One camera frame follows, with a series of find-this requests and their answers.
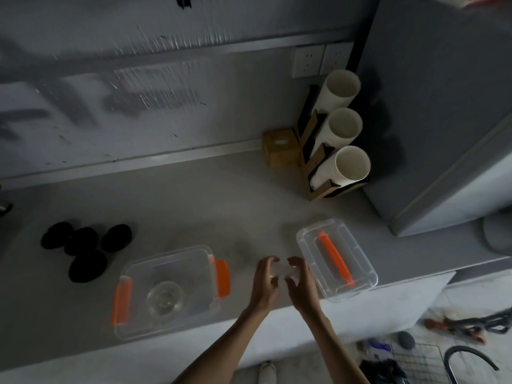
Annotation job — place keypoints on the person's right hand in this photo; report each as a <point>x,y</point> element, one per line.
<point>304,293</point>

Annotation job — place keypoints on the person's left hand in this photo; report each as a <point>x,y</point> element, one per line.
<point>262,289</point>

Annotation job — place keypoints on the person's left thumb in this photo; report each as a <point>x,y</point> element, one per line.
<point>275,280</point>

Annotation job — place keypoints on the person's right thumb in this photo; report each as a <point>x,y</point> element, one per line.
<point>289,281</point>

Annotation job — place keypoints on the small clear plastic piece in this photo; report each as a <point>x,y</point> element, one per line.
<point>283,271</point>

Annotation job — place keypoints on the person's left forearm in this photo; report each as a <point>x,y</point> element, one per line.
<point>218,347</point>

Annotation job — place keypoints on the person's right forearm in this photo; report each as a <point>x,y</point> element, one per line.
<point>330,351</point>

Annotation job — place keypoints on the person's white shoe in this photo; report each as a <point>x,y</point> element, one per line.
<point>267,371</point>

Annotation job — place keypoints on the black wooden cup holder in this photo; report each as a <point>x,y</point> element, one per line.
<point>316,183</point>

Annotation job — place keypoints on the clear storage box orange latches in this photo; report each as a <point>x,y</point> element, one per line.
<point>168,289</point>

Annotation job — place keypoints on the clear glass bowl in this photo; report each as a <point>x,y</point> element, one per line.
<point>165,301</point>

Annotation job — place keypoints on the stack of white paper cups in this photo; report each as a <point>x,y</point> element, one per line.
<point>340,127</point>
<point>346,165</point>
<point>340,89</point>

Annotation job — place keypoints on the black bag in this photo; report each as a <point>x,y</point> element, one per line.
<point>382,371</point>

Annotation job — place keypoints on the grey oval object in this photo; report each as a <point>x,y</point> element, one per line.
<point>406,339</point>

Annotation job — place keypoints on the wooden tissue box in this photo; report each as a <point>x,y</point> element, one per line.
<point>280,149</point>

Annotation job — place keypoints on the black round lump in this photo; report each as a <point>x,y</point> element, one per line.
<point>116,237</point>
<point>56,235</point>
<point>82,239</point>
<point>88,266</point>

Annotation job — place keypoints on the orange black tool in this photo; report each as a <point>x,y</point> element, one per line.
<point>456,327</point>

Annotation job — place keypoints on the grey refrigerator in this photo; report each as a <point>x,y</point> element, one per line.
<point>440,115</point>

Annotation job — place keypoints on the white wall socket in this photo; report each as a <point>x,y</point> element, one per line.
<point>336,57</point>
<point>307,61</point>

